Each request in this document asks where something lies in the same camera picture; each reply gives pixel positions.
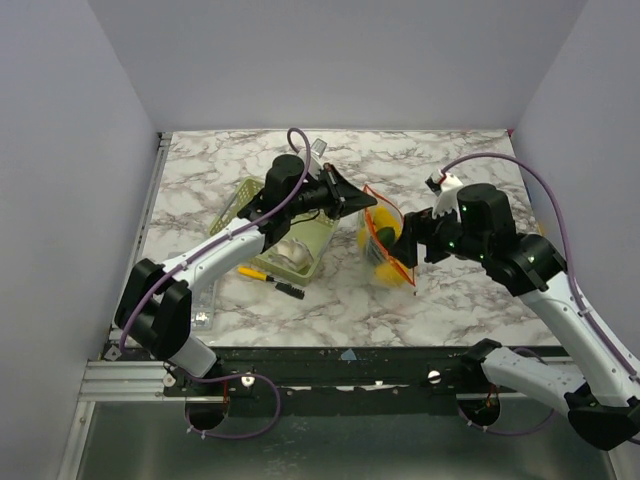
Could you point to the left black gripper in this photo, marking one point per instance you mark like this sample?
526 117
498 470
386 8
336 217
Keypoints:
344 197

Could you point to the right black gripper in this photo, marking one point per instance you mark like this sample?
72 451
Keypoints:
420 232

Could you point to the dark green avocado toy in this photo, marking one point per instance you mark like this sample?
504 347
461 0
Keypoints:
386 237

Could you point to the clear zip top bag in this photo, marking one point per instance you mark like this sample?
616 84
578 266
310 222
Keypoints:
371 252

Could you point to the yellow corn toy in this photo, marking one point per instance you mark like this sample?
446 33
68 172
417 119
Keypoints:
383 218

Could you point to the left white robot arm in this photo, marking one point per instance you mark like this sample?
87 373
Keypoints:
156 305

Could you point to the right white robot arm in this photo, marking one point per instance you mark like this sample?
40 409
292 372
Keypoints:
601 401

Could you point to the pale green perforated basket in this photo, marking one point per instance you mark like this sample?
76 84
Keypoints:
314 229

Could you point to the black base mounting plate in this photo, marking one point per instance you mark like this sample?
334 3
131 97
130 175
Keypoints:
333 382

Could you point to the clear plastic compartment box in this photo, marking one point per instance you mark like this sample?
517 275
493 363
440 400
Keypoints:
203 308

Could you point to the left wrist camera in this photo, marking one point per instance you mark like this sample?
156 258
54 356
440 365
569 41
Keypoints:
315 152

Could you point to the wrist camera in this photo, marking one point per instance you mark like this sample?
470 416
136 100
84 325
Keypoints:
315 152
445 186

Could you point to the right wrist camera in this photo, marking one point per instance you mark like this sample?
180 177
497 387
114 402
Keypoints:
445 186

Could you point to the yellow handled black brush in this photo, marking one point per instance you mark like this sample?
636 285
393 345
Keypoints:
283 287

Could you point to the aluminium frame rail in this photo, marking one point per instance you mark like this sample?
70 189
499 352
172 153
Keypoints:
133 381

